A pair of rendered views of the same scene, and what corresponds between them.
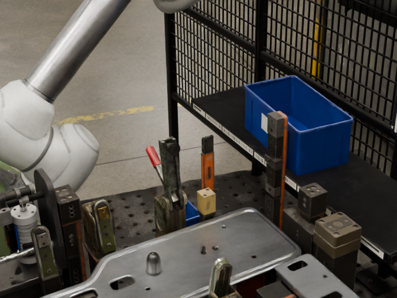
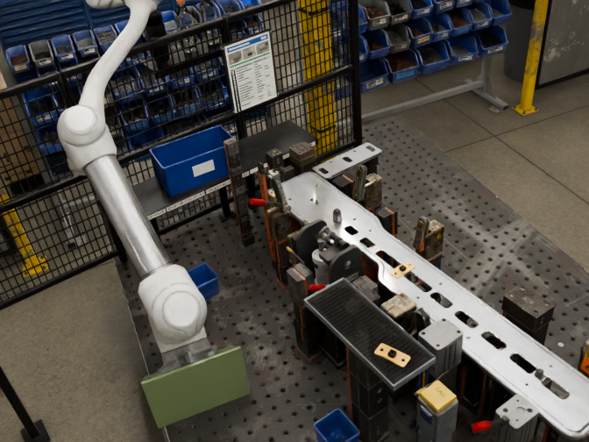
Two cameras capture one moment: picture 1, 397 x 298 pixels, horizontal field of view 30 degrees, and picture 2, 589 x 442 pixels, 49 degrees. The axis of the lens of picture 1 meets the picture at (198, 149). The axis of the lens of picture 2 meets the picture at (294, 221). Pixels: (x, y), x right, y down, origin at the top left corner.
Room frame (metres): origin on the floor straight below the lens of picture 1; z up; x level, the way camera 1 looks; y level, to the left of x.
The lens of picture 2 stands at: (1.47, 1.88, 2.42)
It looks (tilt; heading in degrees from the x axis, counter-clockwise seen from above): 38 degrees down; 269
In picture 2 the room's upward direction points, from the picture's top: 7 degrees counter-clockwise
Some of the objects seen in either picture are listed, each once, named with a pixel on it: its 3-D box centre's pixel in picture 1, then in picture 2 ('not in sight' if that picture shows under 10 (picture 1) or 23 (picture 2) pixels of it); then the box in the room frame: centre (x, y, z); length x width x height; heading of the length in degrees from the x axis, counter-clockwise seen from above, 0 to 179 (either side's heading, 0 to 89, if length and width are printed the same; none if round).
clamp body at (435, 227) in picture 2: not in sight; (428, 265); (0.98, 0.26, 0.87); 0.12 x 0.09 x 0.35; 29
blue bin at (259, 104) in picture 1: (295, 122); (195, 160); (1.77, -0.26, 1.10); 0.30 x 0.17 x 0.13; 23
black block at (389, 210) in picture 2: not in sight; (386, 242); (1.09, 0.08, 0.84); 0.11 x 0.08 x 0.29; 29
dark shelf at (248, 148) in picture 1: (306, 157); (212, 171); (1.72, -0.29, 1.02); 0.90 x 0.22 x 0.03; 29
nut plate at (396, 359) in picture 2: not in sight; (392, 353); (1.24, 0.86, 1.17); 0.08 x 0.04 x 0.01; 137
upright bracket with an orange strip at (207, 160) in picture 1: (208, 222); (268, 218); (1.52, -0.02, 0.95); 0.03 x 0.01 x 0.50; 119
